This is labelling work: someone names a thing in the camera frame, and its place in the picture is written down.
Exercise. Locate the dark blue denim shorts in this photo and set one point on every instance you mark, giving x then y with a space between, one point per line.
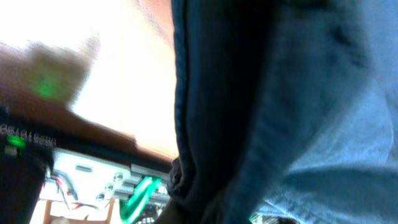
286 108

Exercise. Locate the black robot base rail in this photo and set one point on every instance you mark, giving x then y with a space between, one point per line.
55 155

